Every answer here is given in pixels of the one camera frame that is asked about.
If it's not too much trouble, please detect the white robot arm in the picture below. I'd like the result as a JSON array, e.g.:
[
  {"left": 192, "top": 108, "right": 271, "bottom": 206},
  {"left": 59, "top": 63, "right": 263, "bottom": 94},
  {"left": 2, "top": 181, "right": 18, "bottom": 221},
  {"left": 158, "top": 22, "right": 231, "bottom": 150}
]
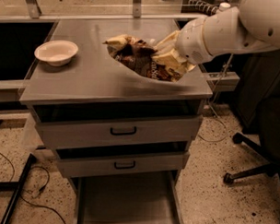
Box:
[{"left": 152, "top": 0, "right": 280, "bottom": 74}]

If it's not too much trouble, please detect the middle drawer with black handle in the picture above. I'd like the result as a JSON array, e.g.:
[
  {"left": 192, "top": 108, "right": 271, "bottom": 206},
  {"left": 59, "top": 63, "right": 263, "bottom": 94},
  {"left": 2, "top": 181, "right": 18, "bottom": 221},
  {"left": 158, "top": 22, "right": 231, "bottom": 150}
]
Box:
[{"left": 57, "top": 142, "right": 189, "bottom": 178}]

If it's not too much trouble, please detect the top drawer with black handle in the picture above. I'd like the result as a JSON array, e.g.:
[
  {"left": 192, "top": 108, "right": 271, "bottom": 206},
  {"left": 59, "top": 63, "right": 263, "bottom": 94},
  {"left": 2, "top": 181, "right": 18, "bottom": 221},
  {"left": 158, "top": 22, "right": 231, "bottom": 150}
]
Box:
[{"left": 35, "top": 100, "right": 202, "bottom": 149}]

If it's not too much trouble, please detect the black office chair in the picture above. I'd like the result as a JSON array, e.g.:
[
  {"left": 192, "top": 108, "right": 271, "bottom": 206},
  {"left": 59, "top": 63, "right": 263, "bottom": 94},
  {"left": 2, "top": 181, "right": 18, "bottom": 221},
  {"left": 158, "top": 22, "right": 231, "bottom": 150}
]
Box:
[{"left": 221, "top": 67, "right": 280, "bottom": 224}]

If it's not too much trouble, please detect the brown chip bag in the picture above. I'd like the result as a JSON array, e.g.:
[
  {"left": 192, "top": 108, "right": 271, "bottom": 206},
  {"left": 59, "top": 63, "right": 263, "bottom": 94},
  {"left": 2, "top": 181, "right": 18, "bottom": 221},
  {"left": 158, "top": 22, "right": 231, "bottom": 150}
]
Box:
[{"left": 105, "top": 35, "right": 180, "bottom": 82}]

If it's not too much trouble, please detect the drawer with black handle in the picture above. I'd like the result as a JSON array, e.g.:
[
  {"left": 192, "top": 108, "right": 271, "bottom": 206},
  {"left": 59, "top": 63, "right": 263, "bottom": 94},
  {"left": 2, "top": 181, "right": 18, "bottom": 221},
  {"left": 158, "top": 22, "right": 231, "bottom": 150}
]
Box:
[
  {"left": 57, "top": 142, "right": 189, "bottom": 178},
  {"left": 35, "top": 100, "right": 202, "bottom": 149}
]

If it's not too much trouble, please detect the black floor cable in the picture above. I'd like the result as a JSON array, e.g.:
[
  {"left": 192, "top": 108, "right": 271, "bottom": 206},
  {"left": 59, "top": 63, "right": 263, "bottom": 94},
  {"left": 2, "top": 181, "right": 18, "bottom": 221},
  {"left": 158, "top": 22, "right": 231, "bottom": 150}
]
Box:
[{"left": 0, "top": 147, "right": 72, "bottom": 224}]

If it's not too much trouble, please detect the white power strip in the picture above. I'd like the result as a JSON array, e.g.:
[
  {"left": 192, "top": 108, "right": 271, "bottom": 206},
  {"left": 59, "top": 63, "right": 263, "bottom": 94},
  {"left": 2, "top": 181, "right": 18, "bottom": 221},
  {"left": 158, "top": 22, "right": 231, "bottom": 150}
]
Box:
[{"left": 188, "top": 0, "right": 231, "bottom": 16}]

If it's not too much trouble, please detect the white floor cable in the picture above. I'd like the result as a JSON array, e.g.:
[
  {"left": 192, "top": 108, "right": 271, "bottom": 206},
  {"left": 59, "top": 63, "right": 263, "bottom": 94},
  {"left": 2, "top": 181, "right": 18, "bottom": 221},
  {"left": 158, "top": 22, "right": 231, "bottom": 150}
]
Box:
[{"left": 197, "top": 53, "right": 238, "bottom": 145}]

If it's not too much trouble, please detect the grey drawer cabinet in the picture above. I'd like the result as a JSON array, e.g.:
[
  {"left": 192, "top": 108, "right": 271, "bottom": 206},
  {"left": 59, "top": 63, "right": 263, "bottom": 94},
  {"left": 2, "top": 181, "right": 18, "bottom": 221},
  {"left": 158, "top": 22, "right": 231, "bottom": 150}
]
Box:
[{"left": 16, "top": 13, "right": 216, "bottom": 224}]

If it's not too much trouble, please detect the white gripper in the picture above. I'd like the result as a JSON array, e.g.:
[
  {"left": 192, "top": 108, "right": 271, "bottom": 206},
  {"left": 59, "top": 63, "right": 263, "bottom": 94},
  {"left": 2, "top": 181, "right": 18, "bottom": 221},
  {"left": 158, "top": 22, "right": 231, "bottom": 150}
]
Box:
[{"left": 151, "top": 18, "right": 213, "bottom": 77}]

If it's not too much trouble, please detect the open bottom drawer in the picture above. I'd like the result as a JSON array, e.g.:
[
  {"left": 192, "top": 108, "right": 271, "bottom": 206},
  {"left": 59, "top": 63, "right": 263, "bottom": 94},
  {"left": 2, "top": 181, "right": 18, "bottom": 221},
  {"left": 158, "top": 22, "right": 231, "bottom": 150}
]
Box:
[{"left": 74, "top": 171, "right": 184, "bottom": 224}]

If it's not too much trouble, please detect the white bowl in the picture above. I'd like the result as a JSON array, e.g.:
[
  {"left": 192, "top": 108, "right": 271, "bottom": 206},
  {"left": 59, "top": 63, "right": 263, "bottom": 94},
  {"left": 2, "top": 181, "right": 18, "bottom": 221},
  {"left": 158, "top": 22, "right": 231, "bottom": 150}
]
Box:
[{"left": 34, "top": 40, "right": 78, "bottom": 66}]

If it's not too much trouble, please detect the black metal floor frame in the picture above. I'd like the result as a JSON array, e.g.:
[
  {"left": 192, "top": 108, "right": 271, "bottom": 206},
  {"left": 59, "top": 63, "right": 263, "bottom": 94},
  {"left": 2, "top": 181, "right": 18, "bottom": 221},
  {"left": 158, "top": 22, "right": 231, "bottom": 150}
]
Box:
[{"left": 0, "top": 154, "right": 36, "bottom": 224}]

